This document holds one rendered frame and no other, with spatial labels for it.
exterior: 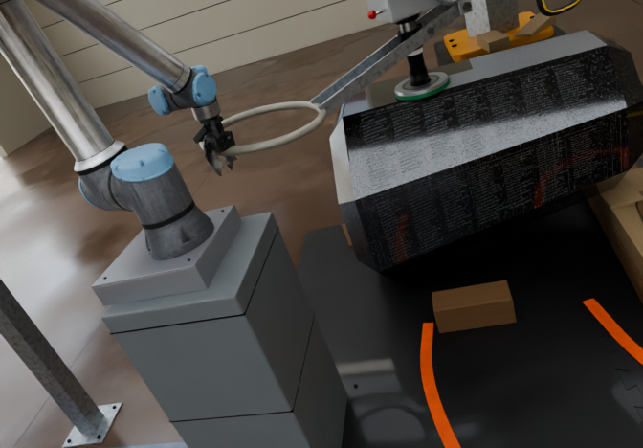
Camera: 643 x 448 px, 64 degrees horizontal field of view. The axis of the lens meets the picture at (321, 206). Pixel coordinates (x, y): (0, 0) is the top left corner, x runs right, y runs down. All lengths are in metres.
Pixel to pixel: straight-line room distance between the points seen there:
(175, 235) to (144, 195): 0.13
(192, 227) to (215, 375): 0.41
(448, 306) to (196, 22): 7.39
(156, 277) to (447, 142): 1.16
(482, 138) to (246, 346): 1.14
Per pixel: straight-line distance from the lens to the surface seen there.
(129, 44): 1.45
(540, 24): 2.88
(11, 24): 1.48
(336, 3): 8.29
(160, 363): 1.54
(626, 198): 2.41
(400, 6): 1.95
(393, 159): 2.00
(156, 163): 1.36
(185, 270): 1.34
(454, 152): 1.98
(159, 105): 1.66
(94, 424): 2.59
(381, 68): 2.00
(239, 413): 1.61
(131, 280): 1.43
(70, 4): 1.41
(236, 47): 8.76
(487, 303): 2.11
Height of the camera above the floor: 1.54
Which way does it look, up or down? 27 degrees down
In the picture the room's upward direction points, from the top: 20 degrees counter-clockwise
